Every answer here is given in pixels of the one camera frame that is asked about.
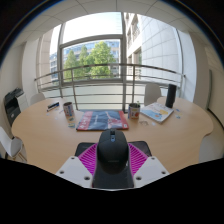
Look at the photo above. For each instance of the black printed mouse pad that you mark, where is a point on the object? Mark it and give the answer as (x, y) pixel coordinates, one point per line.
(145, 146)

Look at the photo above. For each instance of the black computer mouse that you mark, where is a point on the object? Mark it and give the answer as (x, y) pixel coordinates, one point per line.
(112, 150)

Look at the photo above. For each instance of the blue and black stapler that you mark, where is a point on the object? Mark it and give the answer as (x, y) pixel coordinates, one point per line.
(53, 106)

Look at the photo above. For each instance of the white shell chair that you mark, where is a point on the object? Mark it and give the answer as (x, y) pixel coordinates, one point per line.
(152, 93)
(37, 98)

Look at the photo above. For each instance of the printed white mug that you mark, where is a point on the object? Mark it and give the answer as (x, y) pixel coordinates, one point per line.
(68, 109)
(134, 111)

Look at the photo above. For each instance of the metal balcony railing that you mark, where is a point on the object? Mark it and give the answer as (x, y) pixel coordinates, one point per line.
(100, 65)

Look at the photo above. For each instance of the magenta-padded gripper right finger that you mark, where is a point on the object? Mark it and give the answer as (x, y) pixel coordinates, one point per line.
(150, 170)

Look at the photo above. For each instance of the red and blue magazine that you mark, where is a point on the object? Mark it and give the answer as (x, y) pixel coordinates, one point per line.
(101, 120)

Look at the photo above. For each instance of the light blue book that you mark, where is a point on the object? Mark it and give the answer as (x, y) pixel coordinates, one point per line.
(157, 112)

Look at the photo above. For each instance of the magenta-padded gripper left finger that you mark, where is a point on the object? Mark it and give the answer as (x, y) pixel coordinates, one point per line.
(74, 170)

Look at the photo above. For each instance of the black office printer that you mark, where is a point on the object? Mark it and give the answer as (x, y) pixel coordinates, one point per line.
(12, 105)

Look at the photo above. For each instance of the black cylinder speaker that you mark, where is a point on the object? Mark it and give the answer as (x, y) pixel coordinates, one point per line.
(171, 95)

